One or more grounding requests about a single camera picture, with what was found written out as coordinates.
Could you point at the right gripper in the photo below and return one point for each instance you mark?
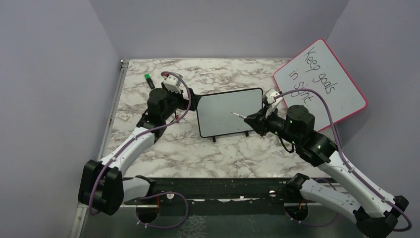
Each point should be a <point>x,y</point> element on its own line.
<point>258,121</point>

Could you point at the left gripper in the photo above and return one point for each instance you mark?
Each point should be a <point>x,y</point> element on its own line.
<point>194,99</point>

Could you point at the red whiteboard marker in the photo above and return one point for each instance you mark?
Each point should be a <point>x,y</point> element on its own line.
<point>239,115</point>

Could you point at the black framed small whiteboard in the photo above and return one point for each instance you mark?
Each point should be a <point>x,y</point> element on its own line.
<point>214,112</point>

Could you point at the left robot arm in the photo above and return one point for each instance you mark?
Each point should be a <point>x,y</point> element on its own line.
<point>131,151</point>

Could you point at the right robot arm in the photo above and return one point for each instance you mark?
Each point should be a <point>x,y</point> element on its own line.
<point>374,211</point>

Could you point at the pink framed written whiteboard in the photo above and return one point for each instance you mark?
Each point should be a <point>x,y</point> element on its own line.
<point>317,75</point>

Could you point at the green highlighter pen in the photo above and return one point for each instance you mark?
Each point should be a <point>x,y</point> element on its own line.
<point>149,81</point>

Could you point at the small white tag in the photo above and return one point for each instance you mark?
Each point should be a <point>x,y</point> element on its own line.
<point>124,116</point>

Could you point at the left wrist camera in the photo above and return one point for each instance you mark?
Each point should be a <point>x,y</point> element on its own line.
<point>172,83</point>

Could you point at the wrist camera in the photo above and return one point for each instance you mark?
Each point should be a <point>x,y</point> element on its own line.
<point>270,99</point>
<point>172,83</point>

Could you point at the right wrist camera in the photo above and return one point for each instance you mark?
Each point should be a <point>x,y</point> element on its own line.
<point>270,99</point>

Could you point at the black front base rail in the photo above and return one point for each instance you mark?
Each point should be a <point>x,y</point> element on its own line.
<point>197,196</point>

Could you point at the aluminium frame rail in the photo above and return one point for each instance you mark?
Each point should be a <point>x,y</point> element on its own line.
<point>81,208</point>

